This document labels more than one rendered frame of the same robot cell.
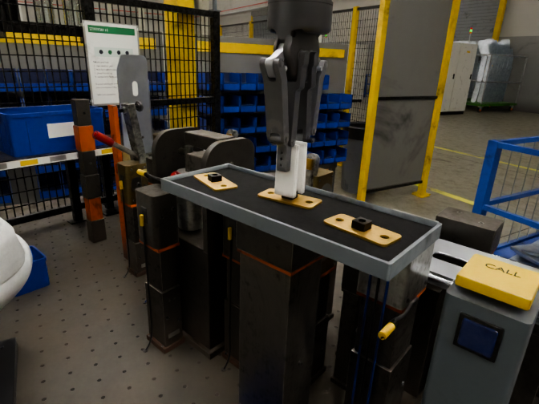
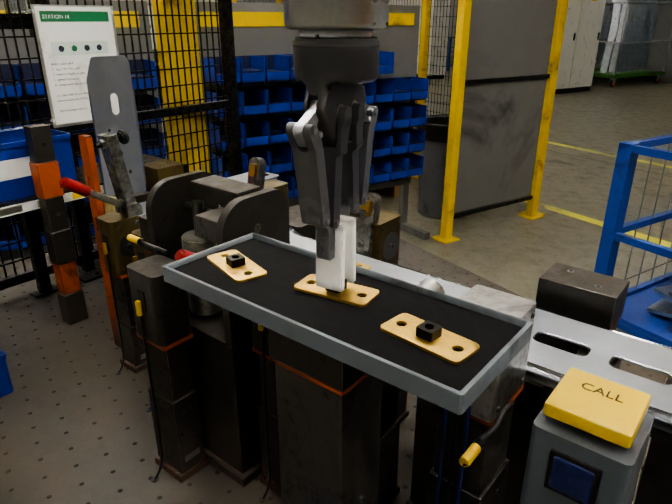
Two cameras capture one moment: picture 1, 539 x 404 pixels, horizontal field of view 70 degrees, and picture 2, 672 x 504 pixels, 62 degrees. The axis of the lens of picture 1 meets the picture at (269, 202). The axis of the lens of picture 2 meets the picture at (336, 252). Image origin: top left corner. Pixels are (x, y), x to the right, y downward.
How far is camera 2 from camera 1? 8 cm
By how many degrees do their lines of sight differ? 3
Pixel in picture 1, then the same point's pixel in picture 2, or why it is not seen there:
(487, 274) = (582, 400)
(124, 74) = (98, 85)
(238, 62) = (262, 40)
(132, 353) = (137, 484)
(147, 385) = not seen: outside the picture
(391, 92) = (483, 72)
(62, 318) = (35, 440)
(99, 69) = (60, 74)
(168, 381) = not seen: outside the picture
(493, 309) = (589, 446)
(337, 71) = (405, 45)
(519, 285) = (619, 415)
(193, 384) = not seen: outside the picture
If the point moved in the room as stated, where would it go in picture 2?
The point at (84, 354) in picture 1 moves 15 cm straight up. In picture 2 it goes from (71, 490) to (53, 417)
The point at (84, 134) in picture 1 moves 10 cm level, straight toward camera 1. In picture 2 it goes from (46, 174) to (48, 184)
